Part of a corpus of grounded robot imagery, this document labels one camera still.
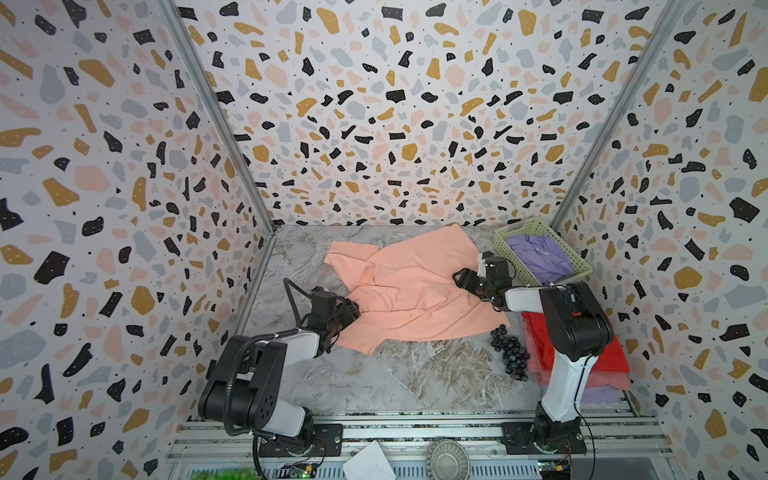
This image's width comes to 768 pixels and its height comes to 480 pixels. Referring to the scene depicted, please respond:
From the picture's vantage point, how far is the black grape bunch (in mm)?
834

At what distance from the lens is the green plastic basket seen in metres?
1.05

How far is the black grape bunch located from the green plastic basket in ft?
0.76
